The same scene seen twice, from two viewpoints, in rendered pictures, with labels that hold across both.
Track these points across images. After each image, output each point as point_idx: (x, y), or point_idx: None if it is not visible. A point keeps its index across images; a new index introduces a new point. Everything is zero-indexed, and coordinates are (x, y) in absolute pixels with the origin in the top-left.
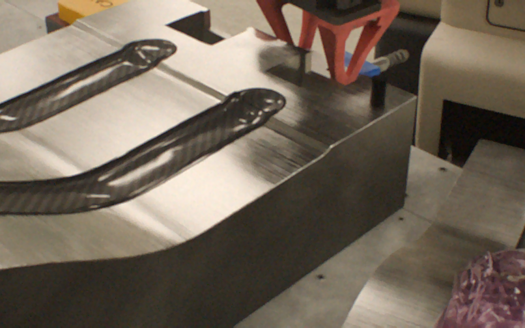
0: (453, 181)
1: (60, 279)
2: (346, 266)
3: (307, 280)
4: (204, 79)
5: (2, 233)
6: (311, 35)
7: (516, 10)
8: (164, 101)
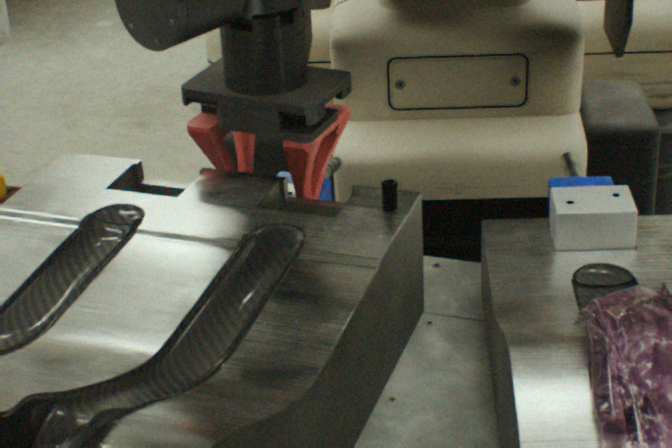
0: (454, 273)
1: (251, 441)
2: (408, 382)
3: (380, 406)
4: (201, 231)
5: (177, 415)
6: (251, 162)
7: (419, 88)
8: (175, 265)
